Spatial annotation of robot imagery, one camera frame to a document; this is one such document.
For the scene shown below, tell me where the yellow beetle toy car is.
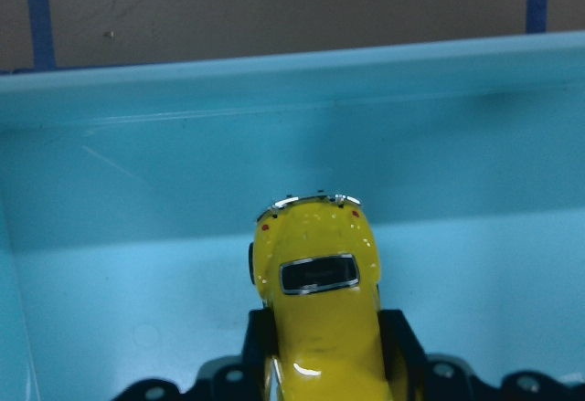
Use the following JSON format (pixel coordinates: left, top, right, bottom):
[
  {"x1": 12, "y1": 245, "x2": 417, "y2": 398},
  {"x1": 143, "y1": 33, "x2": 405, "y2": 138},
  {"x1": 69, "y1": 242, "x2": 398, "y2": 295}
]
[{"x1": 249, "y1": 194, "x2": 392, "y2": 400}]

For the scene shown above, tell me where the teal plastic storage bin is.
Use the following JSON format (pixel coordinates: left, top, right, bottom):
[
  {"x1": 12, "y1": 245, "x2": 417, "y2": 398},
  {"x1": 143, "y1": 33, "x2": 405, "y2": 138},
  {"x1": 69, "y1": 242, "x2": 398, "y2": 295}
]
[{"x1": 1, "y1": 32, "x2": 584, "y2": 400}]

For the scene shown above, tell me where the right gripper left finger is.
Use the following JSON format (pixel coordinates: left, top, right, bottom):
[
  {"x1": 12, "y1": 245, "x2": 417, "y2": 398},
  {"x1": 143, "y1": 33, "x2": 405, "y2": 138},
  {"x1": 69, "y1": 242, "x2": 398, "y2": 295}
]
[{"x1": 241, "y1": 309, "x2": 279, "y2": 400}]

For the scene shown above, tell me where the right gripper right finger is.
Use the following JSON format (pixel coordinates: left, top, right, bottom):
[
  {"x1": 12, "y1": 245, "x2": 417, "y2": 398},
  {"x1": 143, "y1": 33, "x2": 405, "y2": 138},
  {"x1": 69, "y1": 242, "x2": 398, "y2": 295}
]
[{"x1": 378, "y1": 310, "x2": 428, "y2": 400}]

